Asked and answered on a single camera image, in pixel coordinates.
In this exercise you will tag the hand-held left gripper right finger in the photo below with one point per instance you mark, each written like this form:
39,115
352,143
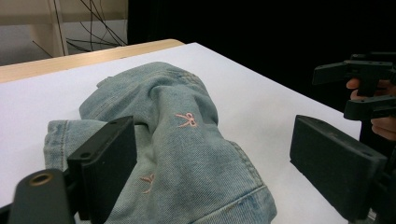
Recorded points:
336,165

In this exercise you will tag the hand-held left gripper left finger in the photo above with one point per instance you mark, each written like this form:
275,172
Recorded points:
104,168

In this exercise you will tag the light blue denim garment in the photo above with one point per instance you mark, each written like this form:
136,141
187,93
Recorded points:
186,149

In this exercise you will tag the white table cover board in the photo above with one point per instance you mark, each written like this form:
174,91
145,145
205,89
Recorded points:
243,81

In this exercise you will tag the black curtain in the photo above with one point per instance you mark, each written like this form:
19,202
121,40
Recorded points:
249,28

